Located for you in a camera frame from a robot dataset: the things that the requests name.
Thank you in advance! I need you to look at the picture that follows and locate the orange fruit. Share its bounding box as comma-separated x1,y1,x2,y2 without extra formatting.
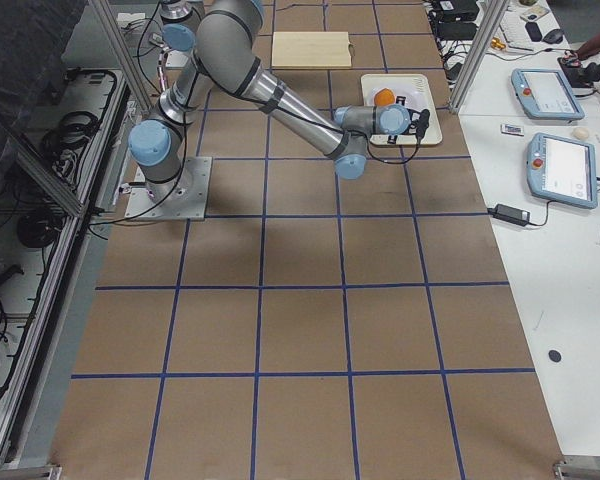
373,88,396,106

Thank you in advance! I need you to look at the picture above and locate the white ribbed plate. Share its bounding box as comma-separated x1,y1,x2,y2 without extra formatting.
364,84,428,112

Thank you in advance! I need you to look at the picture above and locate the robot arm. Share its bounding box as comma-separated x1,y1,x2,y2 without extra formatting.
129,0,430,205
158,0,205,26

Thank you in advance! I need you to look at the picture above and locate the cream bear tray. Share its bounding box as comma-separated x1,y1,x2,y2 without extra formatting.
360,74,443,146

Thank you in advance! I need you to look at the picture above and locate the bamboo cutting board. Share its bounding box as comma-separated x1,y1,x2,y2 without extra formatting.
271,31,352,70

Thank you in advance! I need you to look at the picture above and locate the black power adapter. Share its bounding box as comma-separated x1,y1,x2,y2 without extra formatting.
487,204,530,227

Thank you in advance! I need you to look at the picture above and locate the near blue teach pendant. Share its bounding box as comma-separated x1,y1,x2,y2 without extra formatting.
526,133,598,210

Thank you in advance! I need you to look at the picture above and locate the blue teach pendant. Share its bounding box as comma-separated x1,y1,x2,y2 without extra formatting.
526,133,598,210
510,68,585,121

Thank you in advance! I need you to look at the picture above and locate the far blue teach pendant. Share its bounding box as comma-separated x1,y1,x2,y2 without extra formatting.
510,68,585,121

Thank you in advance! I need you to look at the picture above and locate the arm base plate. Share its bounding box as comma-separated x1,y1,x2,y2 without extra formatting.
163,50,189,70
124,156,213,222

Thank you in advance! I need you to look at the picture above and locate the aluminium frame post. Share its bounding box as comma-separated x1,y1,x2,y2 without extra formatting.
449,0,510,114

